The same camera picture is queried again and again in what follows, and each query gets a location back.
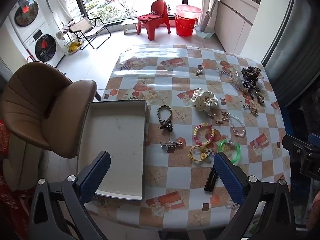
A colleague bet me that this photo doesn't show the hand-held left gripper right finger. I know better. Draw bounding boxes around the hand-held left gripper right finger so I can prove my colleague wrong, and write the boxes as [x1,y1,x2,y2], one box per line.
[214,152,297,240]

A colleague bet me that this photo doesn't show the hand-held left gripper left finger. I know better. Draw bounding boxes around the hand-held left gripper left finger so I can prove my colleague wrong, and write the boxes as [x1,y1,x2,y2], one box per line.
[28,151,112,240]

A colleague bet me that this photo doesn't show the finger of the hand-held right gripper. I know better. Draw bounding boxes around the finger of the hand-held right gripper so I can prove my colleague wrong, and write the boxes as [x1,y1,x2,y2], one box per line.
[282,134,310,155]

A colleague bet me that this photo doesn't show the black scalloped hair clip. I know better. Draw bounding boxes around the black scalloped hair clip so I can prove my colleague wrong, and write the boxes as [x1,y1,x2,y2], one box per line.
[204,166,220,193]

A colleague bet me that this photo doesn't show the green bangle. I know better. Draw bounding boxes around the green bangle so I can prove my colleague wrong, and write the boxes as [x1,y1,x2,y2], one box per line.
[217,138,242,165]

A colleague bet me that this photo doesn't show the grey cardboard box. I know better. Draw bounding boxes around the grey cardboard box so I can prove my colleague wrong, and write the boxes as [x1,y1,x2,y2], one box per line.
[76,100,149,201]

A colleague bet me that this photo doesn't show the yellow flower hair tie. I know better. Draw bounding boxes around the yellow flower hair tie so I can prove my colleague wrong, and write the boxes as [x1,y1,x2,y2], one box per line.
[189,145,209,162]

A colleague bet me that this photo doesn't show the clear crystal bead bracelet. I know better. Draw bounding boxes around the clear crystal bead bracelet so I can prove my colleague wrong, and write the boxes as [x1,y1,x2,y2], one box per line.
[228,114,246,138]

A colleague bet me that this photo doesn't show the gold key charm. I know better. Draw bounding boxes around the gold key charm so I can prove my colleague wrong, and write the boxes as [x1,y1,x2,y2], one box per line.
[215,111,230,125]

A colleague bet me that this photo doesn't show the colourful beaded bracelet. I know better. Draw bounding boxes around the colourful beaded bracelet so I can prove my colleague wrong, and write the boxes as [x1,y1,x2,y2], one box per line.
[192,123,215,146]

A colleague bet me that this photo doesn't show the silver hair clip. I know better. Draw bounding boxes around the silver hair clip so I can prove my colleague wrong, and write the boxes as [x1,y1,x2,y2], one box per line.
[160,141,183,150]

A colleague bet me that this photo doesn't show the cream polka dot scrunchie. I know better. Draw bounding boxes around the cream polka dot scrunchie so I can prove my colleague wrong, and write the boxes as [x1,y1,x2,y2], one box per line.
[190,88,218,112]

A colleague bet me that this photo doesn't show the person's right forearm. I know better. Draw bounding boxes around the person's right forearm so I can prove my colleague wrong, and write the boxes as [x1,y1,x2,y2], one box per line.
[306,191,320,230]

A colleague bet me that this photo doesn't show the red patterned cloth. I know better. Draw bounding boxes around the red patterned cloth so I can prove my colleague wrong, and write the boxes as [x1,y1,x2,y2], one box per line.
[0,120,34,240]

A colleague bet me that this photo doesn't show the brown padded chair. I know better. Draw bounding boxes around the brown padded chair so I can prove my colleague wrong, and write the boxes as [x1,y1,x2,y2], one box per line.
[0,62,102,192]

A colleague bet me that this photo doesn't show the checkered printed tablecloth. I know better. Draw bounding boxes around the checkered printed tablecloth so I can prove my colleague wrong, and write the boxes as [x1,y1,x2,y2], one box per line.
[84,44,292,232]

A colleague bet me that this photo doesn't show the white cabinet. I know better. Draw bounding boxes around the white cabinet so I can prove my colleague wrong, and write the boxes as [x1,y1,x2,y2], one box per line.
[216,0,260,55]

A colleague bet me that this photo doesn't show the white washing machine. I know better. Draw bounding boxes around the white washing machine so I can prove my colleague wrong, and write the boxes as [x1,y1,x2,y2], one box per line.
[9,0,54,45]
[22,21,68,68]

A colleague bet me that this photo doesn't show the light blue basin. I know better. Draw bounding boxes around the light blue basin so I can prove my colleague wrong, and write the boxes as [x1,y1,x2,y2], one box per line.
[194,25,215,39]

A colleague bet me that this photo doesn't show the black folding chair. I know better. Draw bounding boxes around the black folding chair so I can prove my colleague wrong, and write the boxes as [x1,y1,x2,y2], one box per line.
[67,16,112,50]

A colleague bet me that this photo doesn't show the white low stool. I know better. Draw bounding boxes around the white low stool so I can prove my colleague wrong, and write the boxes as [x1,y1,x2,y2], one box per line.
[121,19,139,35]

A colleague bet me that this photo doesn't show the grey mop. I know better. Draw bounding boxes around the grey mop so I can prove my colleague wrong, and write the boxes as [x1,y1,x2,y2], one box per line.
[201,0,220,30]

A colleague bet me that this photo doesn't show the red plastic bucket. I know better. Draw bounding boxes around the red plastic bucket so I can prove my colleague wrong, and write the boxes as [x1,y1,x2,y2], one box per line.
[174,14,198,37]

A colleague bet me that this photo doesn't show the red plastic chair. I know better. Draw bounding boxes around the red plastic chair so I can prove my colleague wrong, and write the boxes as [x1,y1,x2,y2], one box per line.
[137,0,171,41]

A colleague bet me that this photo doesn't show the dark red folded cloth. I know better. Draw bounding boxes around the dark red folded cloth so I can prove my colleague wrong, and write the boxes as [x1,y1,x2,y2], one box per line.
[137,10,164,22]

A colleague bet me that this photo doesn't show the pink plastic basin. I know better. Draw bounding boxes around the pink plastic basin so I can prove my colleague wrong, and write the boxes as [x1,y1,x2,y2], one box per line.
[175,4,202,19]

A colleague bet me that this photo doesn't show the leopard print hair tie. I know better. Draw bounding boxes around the leopard print hair tie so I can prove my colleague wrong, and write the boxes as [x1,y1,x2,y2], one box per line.
[254,90,265,105]

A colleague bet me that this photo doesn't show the braided bracelet with black bow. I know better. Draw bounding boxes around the braided bracelet with black bow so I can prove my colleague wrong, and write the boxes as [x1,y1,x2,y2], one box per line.
[157,105,173,132]

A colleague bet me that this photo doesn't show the yellow wire basket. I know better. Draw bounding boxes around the yellow wire basket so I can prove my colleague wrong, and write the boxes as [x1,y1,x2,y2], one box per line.
[64,36,84,54]

